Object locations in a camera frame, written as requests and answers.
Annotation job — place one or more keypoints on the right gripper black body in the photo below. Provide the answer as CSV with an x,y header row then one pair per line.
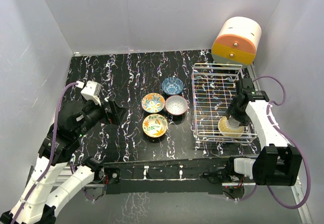
x,y
241,116

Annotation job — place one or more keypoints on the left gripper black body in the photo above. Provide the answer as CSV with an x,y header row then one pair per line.
x,y
112,115

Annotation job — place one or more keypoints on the yellow dotted bowl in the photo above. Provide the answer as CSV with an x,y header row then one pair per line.
x,y
229,127

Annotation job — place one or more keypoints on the red rimmed grey bowl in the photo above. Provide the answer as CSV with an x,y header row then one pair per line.
x,y
176,105

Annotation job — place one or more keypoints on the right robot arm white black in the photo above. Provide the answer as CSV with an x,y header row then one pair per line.
x,y
279,160

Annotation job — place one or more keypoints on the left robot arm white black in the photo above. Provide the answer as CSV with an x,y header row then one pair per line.
x,y
40,202

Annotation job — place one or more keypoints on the orange blue floral bowl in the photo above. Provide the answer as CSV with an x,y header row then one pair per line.
x,y
153,103

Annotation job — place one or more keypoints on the orange green leaf bowl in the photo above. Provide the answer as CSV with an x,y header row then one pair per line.
x,y
155,125

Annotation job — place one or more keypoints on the pink yellow drawer cabinet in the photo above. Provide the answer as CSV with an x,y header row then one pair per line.
x,y
237,42

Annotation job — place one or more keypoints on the blue patterned bowl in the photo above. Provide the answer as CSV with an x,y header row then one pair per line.
x,y
172,86

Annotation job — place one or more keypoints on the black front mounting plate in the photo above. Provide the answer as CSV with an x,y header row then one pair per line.
x,y
198,175

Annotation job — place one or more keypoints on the white wire dish rack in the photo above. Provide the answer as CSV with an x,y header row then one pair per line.
x,y
213,87

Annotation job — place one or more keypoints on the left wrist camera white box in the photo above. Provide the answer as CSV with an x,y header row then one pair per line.
x,y
91,92

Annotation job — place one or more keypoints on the aluminium frame rail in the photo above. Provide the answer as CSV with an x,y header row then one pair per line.
x,y
227,109

